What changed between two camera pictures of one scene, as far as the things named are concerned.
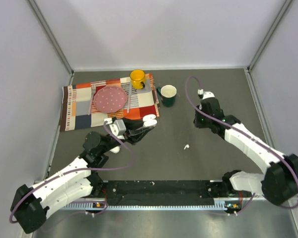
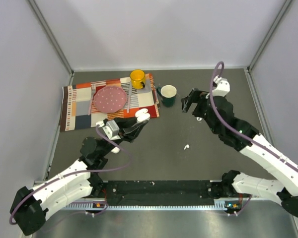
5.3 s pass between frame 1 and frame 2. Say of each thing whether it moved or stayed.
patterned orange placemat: stayed
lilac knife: stayed
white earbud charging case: moved
